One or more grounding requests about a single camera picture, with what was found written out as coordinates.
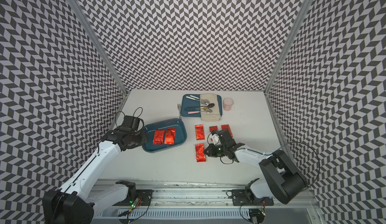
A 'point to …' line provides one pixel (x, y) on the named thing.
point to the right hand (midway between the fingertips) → (204, 154)
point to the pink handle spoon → (208, 111)
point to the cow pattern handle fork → (179, 107)
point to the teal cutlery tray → (186, 102)
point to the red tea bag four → (227, 126)
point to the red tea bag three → (159, 136)
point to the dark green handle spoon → (209, 106)
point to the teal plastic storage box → (181, 134)
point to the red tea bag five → (170, 136)
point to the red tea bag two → (212, 128)
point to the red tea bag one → (200, 132)
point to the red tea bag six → (200, 155)
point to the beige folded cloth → (215, 115)
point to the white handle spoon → (204, 101)
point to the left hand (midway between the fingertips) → (144, 140)
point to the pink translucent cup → (227, 103)
